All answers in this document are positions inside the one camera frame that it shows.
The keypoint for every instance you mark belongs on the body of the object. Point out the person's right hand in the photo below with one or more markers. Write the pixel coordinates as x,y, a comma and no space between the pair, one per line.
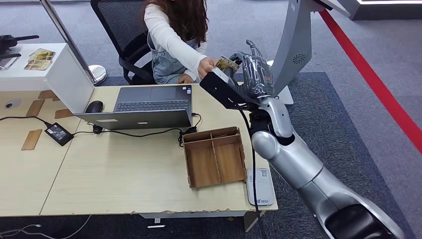
207,67

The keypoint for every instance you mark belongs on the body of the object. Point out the person's left hand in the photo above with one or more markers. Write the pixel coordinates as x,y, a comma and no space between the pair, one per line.
186,79

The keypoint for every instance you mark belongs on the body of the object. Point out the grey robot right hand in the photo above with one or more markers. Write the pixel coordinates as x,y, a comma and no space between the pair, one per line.
260,76

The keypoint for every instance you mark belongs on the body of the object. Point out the patterned room key card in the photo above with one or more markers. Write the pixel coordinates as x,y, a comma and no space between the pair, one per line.
227,63
42,54
38,64

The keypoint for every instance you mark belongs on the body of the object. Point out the person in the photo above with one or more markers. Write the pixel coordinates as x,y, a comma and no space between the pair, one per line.
171,43

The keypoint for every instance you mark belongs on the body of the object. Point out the grey card reader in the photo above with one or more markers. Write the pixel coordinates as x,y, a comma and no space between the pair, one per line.
263,189

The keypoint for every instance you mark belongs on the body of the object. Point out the flat wooden card piece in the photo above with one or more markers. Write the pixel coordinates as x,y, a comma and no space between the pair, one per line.
35,107
32,139
47,94
64,113

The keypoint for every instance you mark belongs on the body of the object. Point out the white round stanchion base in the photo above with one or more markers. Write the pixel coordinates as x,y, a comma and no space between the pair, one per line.
270,62

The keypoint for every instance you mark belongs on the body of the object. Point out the grey kiosk stand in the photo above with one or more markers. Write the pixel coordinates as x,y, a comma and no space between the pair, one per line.
293,46

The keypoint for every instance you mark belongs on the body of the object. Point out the grey laptop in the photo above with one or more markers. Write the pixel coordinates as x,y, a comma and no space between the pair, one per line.
141,118

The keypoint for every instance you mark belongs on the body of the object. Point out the black mesh office chair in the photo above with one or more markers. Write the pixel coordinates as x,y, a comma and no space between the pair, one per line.
122,29

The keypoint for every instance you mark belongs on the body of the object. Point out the wooden divided box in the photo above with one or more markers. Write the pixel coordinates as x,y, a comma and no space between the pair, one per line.
211,161

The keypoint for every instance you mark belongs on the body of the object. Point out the black computer mouse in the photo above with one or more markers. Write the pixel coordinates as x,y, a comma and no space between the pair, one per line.
94,107

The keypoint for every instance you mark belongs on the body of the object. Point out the blue-grey rug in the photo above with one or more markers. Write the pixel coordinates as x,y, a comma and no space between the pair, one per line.
346,132

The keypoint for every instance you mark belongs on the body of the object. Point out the white cabinet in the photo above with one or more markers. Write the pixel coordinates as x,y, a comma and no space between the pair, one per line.
66,79

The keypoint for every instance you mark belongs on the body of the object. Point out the black power adapter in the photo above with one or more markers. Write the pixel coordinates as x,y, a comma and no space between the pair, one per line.
59,134

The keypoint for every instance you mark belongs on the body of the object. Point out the grey platform with light strip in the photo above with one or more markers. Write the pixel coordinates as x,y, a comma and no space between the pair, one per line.
389,10

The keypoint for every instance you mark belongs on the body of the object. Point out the small white strip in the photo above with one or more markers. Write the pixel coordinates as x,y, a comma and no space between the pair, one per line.
156,226

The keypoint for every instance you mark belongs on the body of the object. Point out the small round grey gadget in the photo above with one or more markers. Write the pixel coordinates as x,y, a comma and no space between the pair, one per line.
12,103

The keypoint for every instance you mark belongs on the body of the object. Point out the small dark tray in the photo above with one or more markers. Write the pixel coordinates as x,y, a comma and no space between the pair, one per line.
9,59

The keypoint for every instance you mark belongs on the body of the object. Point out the black handheld device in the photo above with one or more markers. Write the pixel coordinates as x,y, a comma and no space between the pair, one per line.
9,41

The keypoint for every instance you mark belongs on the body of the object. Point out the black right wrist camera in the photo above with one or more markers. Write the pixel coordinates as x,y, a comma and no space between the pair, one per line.
221,92

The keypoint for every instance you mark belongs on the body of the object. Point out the chrome stanchion post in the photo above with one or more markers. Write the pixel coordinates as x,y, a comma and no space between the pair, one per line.
66,36

